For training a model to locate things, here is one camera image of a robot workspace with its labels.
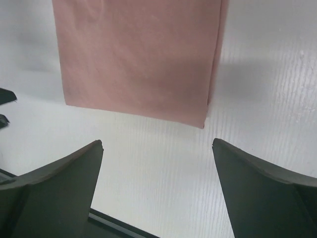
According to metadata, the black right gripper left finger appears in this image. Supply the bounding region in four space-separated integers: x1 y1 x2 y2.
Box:
0 140 104 238

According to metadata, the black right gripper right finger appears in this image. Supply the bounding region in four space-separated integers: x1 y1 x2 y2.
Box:
212 138 317 238

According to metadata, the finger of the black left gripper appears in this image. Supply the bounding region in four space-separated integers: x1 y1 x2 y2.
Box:
0 88 17 105
0 114 10 129

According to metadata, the pink t shirt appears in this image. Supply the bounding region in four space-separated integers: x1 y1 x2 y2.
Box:
53 0 228 128

